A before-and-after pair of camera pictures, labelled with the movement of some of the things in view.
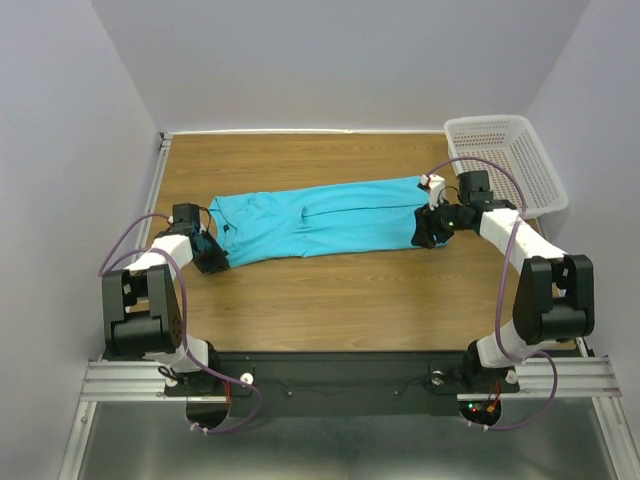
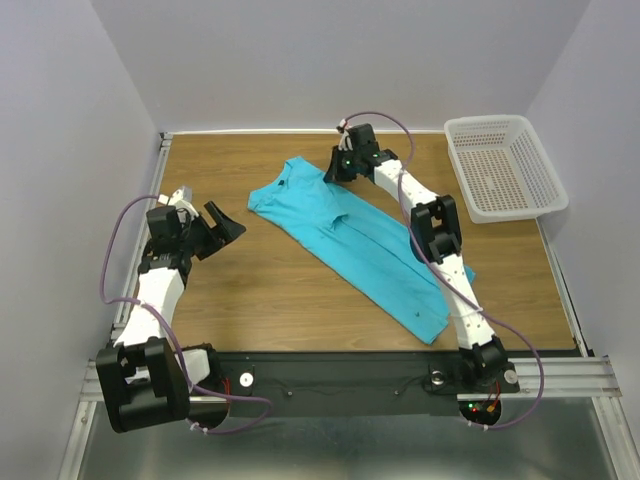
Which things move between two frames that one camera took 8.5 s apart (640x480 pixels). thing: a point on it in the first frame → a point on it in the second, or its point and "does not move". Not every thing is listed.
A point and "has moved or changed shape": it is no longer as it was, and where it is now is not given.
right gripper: (426, 225) → (335, 171)
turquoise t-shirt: (340, 218) has moved or changed shape
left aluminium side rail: (164, 143) does not move
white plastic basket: (509, 150) does not move
